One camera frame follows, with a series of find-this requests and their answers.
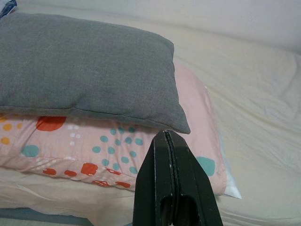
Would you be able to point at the blue cloth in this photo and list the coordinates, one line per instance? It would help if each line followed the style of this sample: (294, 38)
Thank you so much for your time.
(7, 5)

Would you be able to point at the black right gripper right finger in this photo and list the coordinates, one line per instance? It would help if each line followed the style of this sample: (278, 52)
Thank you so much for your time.
(192, 188)

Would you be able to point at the cream bed sheet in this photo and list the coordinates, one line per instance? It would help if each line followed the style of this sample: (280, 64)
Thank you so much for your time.
(247, 106)

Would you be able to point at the grey blue blanket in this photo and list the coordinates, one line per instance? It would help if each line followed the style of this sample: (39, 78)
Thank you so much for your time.
(42, 217)

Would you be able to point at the pink dotted pillow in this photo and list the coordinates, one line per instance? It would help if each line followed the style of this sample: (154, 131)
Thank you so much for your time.
(82, 150)

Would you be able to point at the grey pillow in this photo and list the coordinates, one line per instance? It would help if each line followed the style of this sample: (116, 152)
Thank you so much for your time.
(82, 70)

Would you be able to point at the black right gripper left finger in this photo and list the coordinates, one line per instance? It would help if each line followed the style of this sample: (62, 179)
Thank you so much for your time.
(152, 179)

